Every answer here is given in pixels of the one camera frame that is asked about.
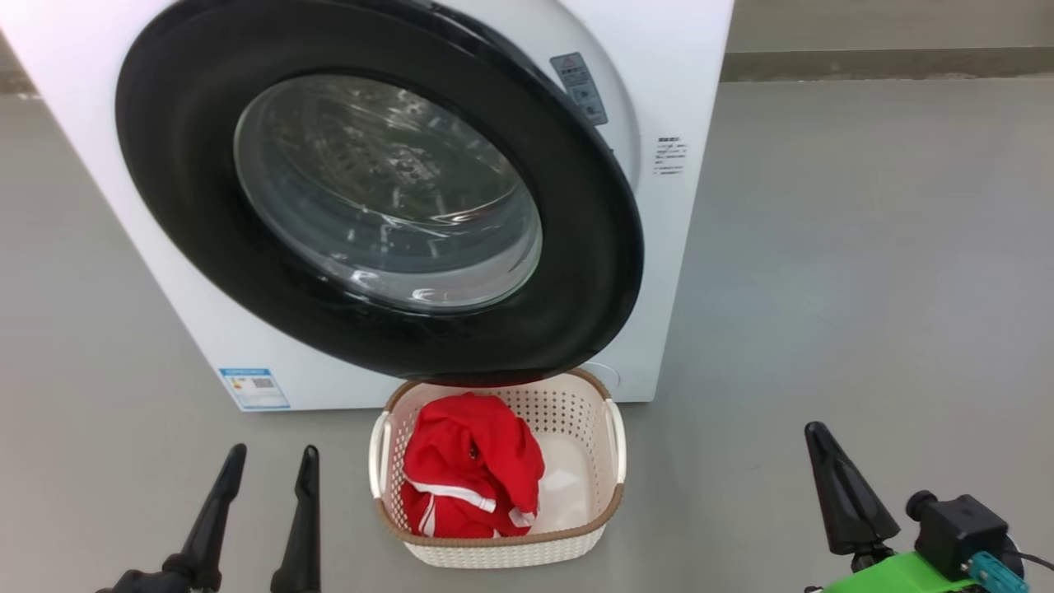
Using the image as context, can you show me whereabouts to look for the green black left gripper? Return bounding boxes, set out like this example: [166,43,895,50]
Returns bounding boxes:
[95,444,321,593]

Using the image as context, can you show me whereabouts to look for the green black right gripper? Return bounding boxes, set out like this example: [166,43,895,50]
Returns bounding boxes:
[804,422,977,593]

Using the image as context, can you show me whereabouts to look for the black round glass washer door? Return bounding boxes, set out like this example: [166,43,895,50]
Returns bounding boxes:
[114,0,645,388]

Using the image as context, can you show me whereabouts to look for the cream perforated basket brown rim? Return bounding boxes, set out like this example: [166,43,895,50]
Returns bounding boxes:
[369,368,627,570]

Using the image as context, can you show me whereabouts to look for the white front-load washing machine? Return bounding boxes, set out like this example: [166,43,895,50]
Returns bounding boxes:
[0,0,735,413]

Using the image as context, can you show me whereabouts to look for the blue energy label sticker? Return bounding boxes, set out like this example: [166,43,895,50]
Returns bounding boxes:
[219,368,291,411]

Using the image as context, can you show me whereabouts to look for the round white filter cover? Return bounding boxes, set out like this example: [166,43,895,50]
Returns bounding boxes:
[576,362,623,402]

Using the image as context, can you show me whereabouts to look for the small printed text sticker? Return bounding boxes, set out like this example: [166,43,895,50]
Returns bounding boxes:
[655,136,688,175]

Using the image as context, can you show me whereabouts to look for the grey warning sticker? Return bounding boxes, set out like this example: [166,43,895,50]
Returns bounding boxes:
[550,53,609,127]

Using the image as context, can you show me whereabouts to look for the teal right cable connector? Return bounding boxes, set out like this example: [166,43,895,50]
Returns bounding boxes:
[968,552,1030,593]

